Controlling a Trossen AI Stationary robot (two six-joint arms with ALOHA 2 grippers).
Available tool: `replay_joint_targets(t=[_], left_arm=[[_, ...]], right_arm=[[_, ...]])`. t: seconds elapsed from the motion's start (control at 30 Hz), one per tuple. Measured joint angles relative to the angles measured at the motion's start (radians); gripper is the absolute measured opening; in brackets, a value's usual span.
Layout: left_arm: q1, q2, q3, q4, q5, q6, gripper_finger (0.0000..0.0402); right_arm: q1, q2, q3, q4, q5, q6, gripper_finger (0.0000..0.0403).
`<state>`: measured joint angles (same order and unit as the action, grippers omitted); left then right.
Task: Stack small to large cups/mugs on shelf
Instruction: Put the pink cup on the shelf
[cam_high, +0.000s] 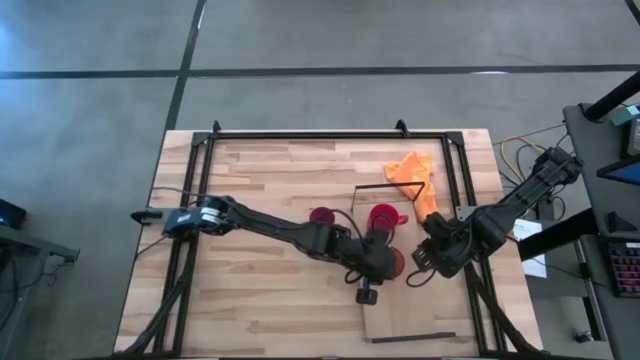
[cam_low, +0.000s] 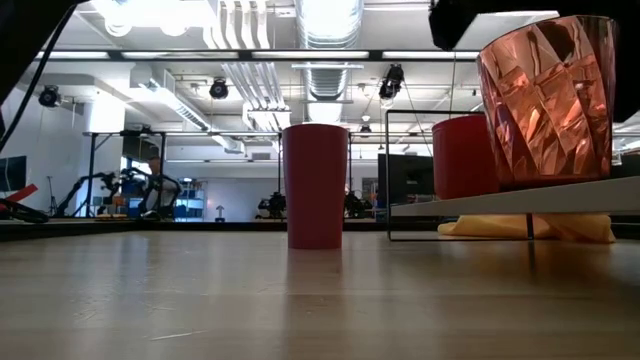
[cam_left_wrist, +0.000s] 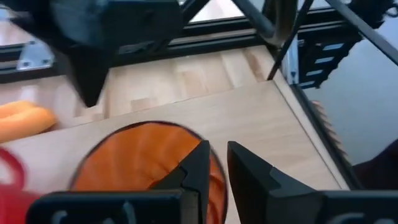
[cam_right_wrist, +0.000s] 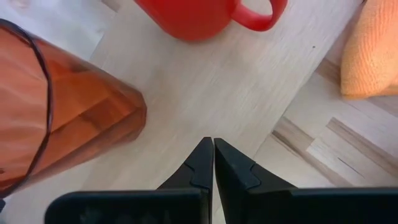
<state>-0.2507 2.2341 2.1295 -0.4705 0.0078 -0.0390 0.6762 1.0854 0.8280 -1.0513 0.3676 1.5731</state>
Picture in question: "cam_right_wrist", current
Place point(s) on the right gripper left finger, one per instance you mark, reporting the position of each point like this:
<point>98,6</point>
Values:
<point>174,205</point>

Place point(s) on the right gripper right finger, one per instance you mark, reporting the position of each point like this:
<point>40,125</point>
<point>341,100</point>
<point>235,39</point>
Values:
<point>264,202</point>

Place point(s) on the amber faceted glass tumbler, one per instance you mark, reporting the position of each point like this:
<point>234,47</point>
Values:
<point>93,118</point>

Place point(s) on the orange cloth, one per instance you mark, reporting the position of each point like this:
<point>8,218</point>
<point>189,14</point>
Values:
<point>370,56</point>

